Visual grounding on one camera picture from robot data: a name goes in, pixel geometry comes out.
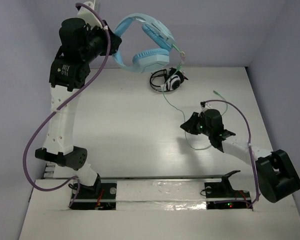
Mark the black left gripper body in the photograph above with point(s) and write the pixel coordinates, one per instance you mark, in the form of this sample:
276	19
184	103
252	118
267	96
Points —
112	39

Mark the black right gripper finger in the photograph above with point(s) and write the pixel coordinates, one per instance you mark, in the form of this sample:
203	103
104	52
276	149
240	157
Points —
191	129
191	121

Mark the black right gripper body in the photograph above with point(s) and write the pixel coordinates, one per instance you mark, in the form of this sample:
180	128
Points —
202	127

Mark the light blue headphones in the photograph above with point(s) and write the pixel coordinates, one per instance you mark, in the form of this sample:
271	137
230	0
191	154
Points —
149	44

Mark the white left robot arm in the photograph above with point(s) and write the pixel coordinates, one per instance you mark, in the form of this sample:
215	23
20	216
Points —
66	81

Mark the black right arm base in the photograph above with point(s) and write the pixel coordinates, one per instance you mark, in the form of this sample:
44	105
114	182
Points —
220	195

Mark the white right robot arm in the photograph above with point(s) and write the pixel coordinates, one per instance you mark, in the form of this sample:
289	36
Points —
276	175

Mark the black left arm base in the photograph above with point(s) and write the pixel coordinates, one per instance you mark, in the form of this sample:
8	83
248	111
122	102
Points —
104	199

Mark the black and white headphones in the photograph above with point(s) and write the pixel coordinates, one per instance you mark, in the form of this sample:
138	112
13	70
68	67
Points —
173	78

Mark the silver tape strip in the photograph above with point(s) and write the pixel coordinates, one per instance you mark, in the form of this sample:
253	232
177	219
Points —
159	195

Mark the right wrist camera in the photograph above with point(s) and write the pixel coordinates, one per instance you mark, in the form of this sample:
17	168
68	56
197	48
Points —
205	106

